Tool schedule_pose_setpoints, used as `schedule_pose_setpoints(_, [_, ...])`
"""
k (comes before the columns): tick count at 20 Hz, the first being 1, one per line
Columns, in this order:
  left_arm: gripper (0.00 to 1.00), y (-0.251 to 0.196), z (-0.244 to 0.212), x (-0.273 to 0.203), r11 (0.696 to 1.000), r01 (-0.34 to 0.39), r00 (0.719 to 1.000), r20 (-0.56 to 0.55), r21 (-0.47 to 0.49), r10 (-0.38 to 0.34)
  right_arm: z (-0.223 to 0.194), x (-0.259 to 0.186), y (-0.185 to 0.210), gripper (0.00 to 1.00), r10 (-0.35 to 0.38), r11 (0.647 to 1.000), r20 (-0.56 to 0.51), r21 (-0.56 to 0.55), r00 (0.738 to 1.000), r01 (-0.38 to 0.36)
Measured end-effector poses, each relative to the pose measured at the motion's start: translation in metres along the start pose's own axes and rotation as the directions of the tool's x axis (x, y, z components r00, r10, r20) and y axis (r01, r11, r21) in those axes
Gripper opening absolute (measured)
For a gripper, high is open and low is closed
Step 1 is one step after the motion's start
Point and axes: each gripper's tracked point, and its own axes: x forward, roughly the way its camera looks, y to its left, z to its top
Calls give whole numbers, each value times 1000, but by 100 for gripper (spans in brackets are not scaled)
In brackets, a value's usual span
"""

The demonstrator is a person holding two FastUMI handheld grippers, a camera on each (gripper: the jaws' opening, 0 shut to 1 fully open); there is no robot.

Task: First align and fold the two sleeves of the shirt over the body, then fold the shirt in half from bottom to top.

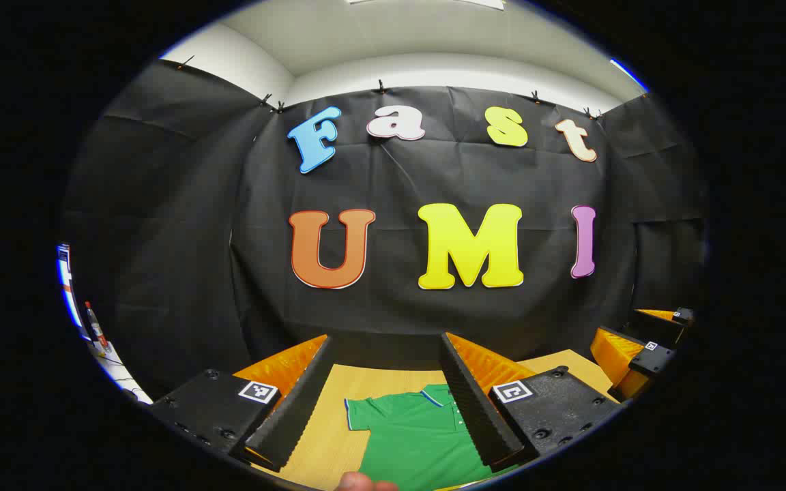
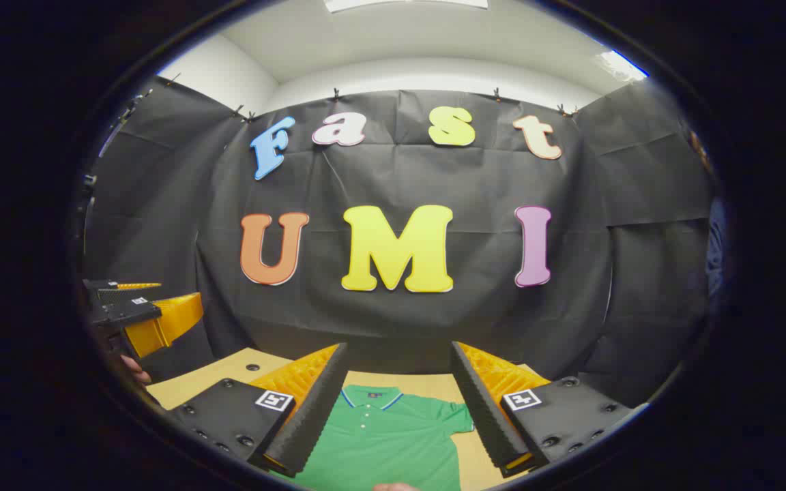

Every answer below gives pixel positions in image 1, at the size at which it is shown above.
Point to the red bottle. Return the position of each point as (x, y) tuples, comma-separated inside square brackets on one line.
[(95, 327)]

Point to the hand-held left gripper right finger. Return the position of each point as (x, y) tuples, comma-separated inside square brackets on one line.
[(478, 416)]

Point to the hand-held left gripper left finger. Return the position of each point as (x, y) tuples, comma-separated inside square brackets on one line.
[(297, 409)]

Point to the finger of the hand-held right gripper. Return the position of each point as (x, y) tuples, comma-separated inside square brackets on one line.
[(652, 360), (659, 329)]

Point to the black backdrop cloth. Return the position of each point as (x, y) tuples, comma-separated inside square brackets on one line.
[(393, 177)]

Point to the green T-shirt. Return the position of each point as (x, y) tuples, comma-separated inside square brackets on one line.
[(413, 443)]

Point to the white side table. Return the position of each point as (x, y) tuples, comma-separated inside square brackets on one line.
[(120, 375)]

